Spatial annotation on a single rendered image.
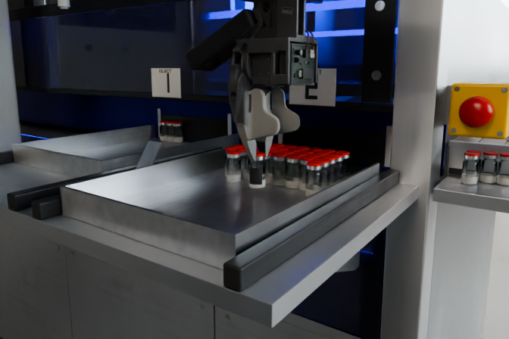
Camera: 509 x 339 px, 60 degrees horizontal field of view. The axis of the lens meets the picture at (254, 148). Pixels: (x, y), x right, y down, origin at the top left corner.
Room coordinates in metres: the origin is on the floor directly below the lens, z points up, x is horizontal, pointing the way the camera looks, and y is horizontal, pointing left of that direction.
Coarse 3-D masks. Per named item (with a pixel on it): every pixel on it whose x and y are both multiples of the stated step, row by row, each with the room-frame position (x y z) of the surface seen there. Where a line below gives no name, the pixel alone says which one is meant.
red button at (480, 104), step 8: (480, 96) 0.57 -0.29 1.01; (464, 104) 0.56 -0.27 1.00; (472, 104) 0.56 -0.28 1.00; (480, 104) 0.55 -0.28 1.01; (488, 104) 0.55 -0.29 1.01; (464, 112) 0.56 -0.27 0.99; (472, 112) 0.56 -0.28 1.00; (480, 112) 0.55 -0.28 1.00; (488, 112) 0.55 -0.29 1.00; (464, 120) 0.56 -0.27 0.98; (472, 120) 0.56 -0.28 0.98; (480, 120) 0.55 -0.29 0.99; (488, 120) 0.55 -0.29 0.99
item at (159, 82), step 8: (152, 72) 0.94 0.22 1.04; (160, 72) 0.93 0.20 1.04; (168, 72) 0.92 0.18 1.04; (176, 72) 0.90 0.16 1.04; (152, 80) 0.94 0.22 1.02; (160, 80) 0.93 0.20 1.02; (176, 80) 0.90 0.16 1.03; (152, 88) 0.94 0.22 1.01; (160, 88) 0.93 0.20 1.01; (176, 88) 0.90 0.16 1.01; (152, 96) 0.94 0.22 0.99; (160, 96) 0.93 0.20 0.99; (168, 96) 0.92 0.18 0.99; (176, 96) 0.90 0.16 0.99
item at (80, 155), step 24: (24, 144) 0.80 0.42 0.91; (48, 144) 0.84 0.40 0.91; (72, 144) 0.88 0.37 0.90; (96, 144) 0.92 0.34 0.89; (120, 144) 0.97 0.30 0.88; (144, 144) 0.97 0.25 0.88; (168, 144) 0.97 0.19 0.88; (192, 144) 0.80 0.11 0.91; (216, 144) 0.85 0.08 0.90; (48, 168) 0.72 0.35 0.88; (72, 168) 0.68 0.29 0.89; (96, 168) 0.64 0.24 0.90
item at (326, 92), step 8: (320, 72) 0.72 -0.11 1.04; (328, 72) 0.71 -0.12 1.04; (320, 80) 0.72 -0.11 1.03; (328, 80) 0.71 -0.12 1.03; (296, 88) 0.74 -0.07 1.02; (304, 88) 0.73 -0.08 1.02; (320, 88) 0.72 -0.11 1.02; (328, 88) 0.71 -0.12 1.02; (296, 96) 0.74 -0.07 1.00; (304, 96) 0.73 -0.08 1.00; (320, 96) 0.72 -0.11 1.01; (328, 96) 0.71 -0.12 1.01; (304, 104) 0.73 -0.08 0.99; (312, 104) 0.73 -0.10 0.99; (320, 104) 0.72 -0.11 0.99; (328, 104) 0.71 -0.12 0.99
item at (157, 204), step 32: (192, 160) 0.67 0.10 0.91; (224, 160) 0.74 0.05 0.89; (64, 192) 0.49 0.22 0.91; (96, 192) 0.53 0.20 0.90; (128, 192) 0.57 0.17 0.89; (160, 192) 0.58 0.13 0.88; (192, 192) 0.58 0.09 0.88; (224, 192) 0.58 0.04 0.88; (256, 192) 0.58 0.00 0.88; (288, 192) 0.58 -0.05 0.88; (320, 192) 0.47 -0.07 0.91; (96, 224) 0.46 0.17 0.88; (128, 224) 0.42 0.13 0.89; (160, 224) 0.40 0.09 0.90; (192, 224) 0.37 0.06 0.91; (224, 224) 0.46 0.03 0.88; (256, 224) 0.37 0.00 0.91; (288, 224) 0.41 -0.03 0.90; (192, 256) 0.37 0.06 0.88; (224, 256) 0.35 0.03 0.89
